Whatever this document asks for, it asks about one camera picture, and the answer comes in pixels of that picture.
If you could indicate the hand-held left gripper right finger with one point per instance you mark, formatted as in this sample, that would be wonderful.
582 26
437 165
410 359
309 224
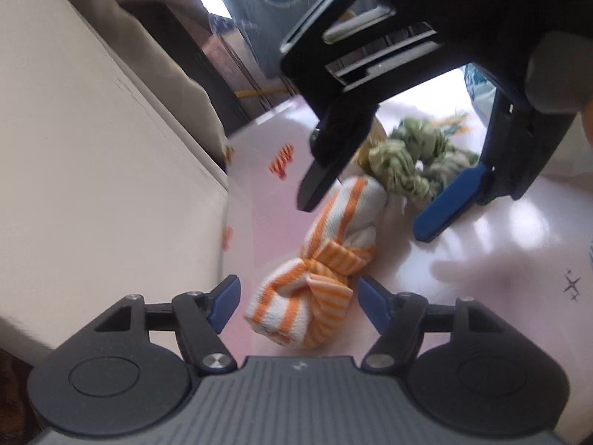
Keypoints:
373 299

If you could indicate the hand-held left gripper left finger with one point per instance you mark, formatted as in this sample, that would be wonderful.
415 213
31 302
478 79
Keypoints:
227 299

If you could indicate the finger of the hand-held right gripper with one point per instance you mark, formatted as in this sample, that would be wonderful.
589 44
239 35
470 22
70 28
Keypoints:
444 204
324 176

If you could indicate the green floral cloth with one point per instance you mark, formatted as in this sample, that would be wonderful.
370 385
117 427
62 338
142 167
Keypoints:
398 167

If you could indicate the orange striped towel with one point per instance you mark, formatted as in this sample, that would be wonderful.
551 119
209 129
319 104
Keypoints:
296 306

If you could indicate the white plastic bag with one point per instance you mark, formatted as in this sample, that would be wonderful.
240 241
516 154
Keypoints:
477 97

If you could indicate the yellow stick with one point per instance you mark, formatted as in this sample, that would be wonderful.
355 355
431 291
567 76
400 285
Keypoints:
259 92

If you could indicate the blue dotted bedsheet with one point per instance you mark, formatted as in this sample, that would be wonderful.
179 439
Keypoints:
278 9

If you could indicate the star patterned flag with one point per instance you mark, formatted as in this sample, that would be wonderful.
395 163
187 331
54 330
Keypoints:
222 23

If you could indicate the beige curtain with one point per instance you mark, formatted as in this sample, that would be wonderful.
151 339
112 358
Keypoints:
153 32

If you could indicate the dark door frame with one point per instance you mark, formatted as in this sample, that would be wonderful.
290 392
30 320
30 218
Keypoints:
208 74

